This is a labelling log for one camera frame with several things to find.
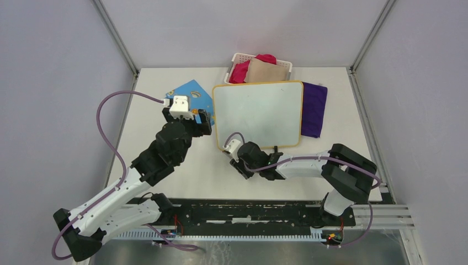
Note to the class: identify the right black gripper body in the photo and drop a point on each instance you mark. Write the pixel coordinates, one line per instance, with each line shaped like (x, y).
(243, 168)

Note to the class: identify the beige cloth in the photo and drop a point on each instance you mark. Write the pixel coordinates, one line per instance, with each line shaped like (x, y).
(260, 71)

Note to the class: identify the red cloth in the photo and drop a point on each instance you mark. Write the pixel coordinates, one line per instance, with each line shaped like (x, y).
(240, 69)

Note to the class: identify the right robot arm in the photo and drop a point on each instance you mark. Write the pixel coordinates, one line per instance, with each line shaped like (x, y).
(351, 175)

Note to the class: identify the purple cloth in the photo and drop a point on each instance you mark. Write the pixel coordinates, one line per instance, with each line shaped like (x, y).
(313, 109)

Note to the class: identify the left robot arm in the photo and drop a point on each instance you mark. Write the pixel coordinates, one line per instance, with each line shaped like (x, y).
(86, 228)

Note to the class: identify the yellow framed whiteboard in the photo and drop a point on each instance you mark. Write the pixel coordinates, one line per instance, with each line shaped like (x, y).
(268, 114)

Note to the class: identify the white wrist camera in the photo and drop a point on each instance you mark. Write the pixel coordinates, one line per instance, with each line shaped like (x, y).
(180, 108)
(233, 146)

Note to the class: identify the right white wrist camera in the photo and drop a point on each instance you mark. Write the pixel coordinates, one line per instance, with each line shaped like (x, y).
(233, 146)

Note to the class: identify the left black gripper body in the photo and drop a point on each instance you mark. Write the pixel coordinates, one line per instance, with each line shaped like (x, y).
(197, 129)

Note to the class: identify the white plastic basket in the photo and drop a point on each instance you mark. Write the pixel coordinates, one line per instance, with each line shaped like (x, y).
(286, 64)

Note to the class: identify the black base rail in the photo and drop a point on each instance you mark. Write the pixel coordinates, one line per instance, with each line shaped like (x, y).
(217, 217)

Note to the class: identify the white comb cable duct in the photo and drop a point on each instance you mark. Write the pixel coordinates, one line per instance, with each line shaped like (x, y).
(149, 234)

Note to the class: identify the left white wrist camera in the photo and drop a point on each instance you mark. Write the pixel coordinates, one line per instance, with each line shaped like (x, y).
(180, 108)

